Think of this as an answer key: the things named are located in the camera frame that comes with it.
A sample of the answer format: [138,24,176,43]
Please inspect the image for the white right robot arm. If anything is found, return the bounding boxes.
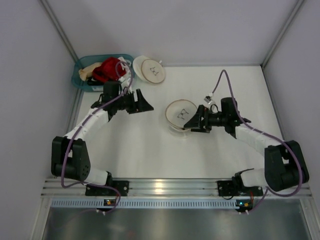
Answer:
[183,97,310,193]

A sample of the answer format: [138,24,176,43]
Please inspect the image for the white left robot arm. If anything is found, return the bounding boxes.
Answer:
[51,81,154,187]

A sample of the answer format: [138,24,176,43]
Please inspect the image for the white bra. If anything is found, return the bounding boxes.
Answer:
[116,56,132,80]

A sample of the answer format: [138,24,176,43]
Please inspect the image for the red bra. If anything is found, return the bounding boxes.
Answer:
[92,57,127,83]

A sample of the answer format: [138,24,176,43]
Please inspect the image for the beige bra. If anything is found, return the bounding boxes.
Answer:
[78,62,102,82]

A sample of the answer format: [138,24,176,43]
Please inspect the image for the teal plastic basket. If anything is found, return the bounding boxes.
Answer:
[70,53,136,93]

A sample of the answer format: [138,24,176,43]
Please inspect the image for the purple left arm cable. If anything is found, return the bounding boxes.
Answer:
[60,60,135,216]

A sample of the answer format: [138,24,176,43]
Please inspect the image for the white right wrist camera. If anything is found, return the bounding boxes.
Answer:
[203,93,216,106]

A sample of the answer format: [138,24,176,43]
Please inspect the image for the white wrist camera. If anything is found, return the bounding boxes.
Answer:
[203,93,216,106]
[118,77,130,89]

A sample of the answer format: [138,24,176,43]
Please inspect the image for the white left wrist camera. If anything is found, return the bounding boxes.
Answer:
[118,77,130,89]

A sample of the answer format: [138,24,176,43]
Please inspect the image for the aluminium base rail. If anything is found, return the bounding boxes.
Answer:
[41,177,312,198]

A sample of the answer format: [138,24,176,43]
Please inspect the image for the perforated cable duct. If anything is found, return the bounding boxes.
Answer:
[51,198,251,209]

